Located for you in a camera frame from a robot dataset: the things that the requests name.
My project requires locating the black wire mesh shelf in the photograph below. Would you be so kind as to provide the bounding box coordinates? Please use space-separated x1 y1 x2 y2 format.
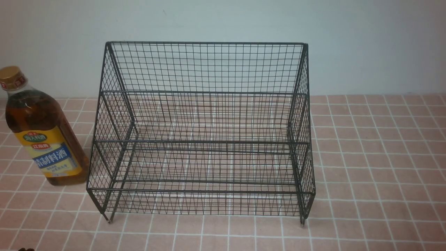
86 41 316 225

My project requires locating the cooking wine bottle yellow label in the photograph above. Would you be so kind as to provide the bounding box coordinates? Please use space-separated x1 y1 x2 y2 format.
0 66 89 186

